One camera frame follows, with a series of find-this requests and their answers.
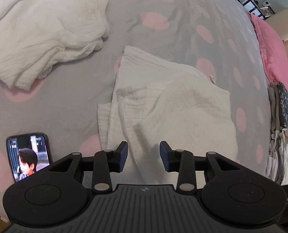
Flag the white crinkle cotton shirt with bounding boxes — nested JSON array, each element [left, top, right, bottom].
[[97, 46, 238, 185]]

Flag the stack of folded clothes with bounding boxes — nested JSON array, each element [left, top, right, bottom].
[[265, 82, 288, 185]]

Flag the black smartphone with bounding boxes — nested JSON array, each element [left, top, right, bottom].
[[6, 133, 52, 182]]

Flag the grey pink-dotted bed sheet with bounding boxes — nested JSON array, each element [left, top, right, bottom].
[[0, 0, 271, 216]]

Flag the pink pillow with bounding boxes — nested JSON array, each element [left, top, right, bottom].
[[249, 14, 288, 91]]

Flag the white crinkle cotton garment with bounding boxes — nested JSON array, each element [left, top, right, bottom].
[[0, 0, 109, 90]]

